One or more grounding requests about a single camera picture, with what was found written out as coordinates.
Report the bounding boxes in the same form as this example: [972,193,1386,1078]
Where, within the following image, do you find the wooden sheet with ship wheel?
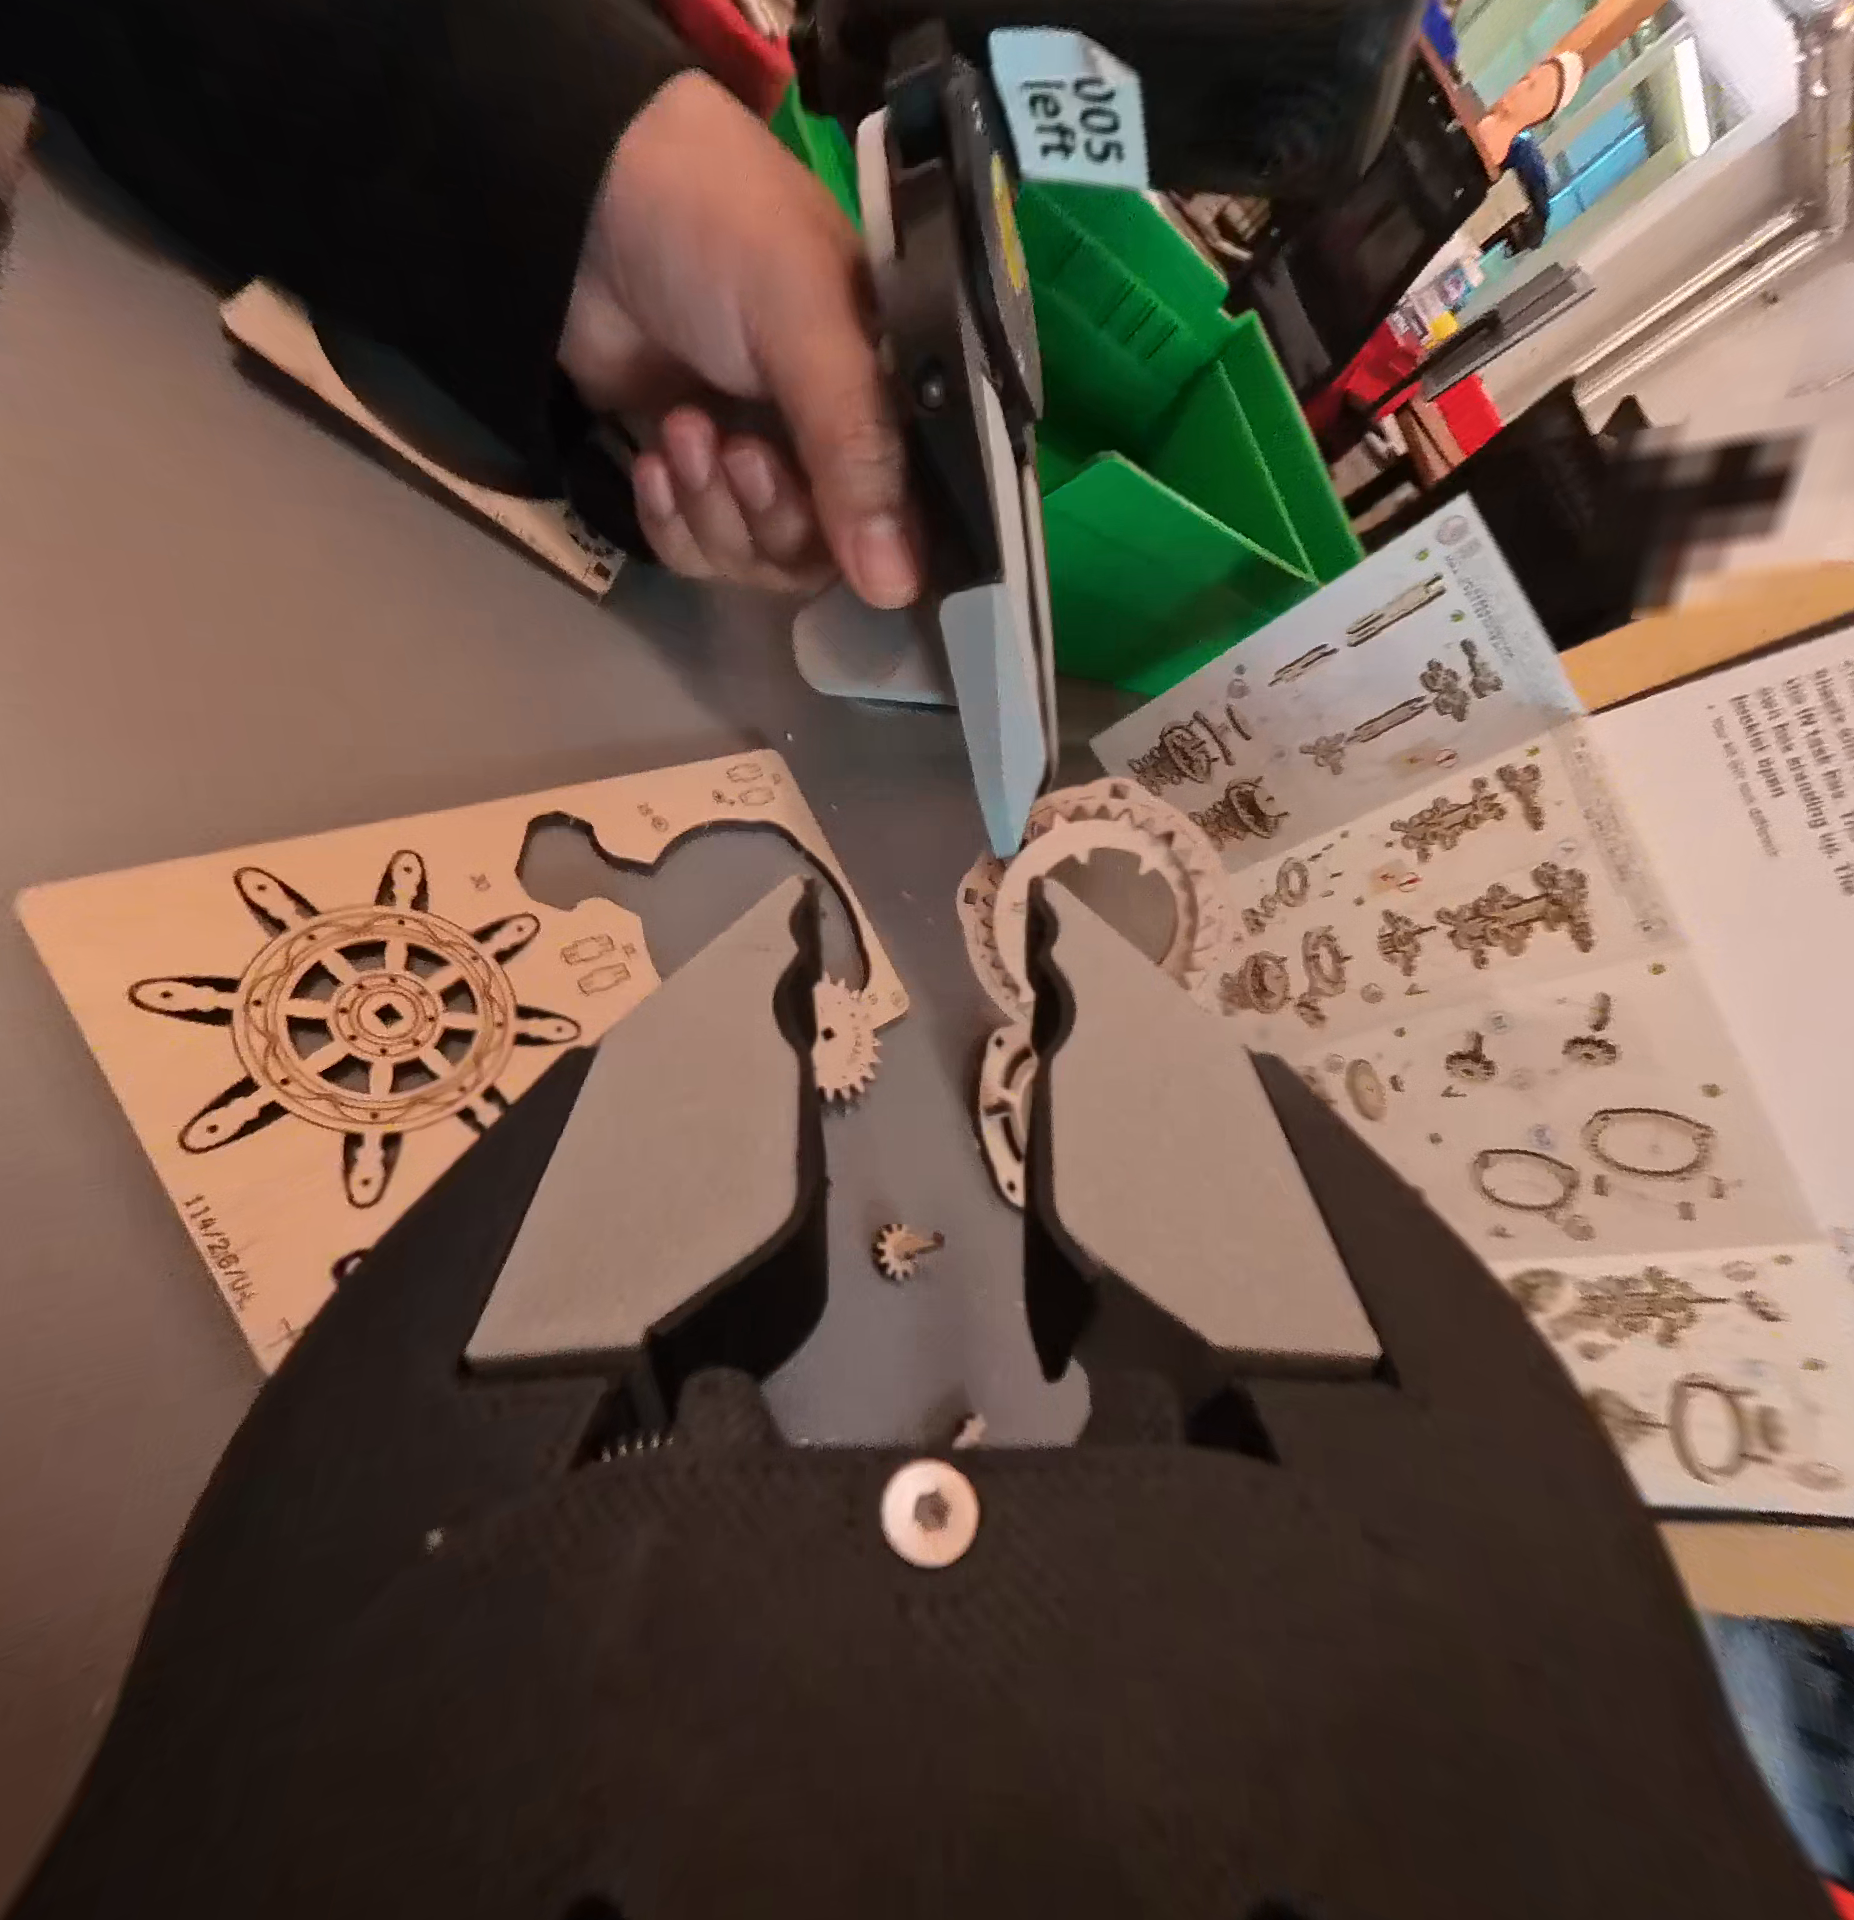
[13,752,910,1375]

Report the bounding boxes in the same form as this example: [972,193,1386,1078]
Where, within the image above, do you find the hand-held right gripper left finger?
[464,872,832,1377]

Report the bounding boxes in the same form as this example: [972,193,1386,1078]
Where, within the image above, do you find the green plastic bin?
[1038,451,1324,704]
[1011,179,1370,587]

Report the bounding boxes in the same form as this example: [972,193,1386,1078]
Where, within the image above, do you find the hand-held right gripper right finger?
[1019,881,1386,1387]

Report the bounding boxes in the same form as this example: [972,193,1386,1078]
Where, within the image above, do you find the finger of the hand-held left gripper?
[1024,465,1064,795]
[940,379,1053,861]

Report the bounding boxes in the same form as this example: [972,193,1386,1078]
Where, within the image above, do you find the folded paper instruction sheet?
[1087,493,1854,1525]

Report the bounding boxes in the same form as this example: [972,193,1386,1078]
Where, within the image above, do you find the pale wooden ring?
[955,853,1043,1025]

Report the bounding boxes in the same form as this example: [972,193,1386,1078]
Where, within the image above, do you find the person's left hand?
[559,69,928,610]

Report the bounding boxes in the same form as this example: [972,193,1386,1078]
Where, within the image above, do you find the round wooden frame with handle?
[972,1025,1043,1211]

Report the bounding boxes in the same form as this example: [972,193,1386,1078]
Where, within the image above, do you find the small wooden gear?
[809,974,885,1108]

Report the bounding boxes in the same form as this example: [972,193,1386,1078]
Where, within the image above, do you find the task sign on wooden stand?
[1557,563,1854,1636]

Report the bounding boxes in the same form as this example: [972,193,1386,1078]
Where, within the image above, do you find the wooden sheet with clover cutouts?
[220,278,628,600]

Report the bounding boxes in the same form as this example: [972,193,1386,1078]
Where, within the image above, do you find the wooden ring gear square holes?
[1017,783,1247,1038]

